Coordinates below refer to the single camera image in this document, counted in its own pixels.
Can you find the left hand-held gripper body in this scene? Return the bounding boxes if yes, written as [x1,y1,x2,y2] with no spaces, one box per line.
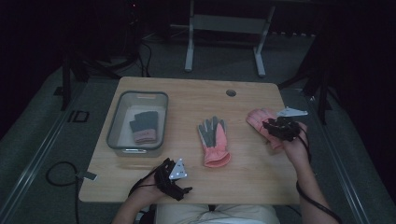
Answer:
[153,157,189,200]

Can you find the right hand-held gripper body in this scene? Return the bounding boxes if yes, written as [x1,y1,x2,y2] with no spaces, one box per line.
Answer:
[270,105,309,143]

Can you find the pink glove with printed back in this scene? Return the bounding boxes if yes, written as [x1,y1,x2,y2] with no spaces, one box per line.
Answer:
[246,107,285,151]

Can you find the pink glove with grey palm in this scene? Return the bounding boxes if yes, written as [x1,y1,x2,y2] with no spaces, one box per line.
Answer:
[197,115,233,169]

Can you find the clear plastic bin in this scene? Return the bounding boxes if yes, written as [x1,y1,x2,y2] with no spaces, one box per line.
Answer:
[106,90,170,158]

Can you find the person's left hand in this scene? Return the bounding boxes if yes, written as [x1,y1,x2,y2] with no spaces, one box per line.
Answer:
[130,173,166,204]

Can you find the person's right hand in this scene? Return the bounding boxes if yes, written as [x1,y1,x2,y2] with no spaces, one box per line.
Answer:
[281,121,310,171]

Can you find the person's beige trousers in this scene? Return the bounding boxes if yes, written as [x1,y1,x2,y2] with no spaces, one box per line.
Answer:
[154,203,281,224]

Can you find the black tripod stand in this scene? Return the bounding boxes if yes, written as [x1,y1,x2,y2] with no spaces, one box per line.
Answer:
[277,18,333,126]
[59,0,143,112]

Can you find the small grey plug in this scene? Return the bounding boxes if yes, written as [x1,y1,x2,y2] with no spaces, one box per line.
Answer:
[76,171,98,182]

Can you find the left hand-held gripper cable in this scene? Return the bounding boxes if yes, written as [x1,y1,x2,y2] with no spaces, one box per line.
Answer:
[127,167,158,198]

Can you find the hand-held gripper cable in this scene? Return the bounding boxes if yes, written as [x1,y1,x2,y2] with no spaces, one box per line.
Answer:
[294,123,344,224]
[127,167,158,198]

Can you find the metal floor rail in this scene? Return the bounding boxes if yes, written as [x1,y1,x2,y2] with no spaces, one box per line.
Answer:
[0,92,82,224]
[303,92,372,224]

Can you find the right hand-held gripper cable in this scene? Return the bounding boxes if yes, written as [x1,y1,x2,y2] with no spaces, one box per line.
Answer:
[294,123,344,224]

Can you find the white metal frame stand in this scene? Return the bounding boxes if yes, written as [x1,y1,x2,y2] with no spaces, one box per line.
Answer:
[184,0,277,78]

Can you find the black floor cable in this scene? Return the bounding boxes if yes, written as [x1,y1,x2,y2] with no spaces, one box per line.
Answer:
[45,161,81,224]

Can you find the thin black background cable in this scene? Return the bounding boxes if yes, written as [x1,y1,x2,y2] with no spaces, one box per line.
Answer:
[135,39,153,78]

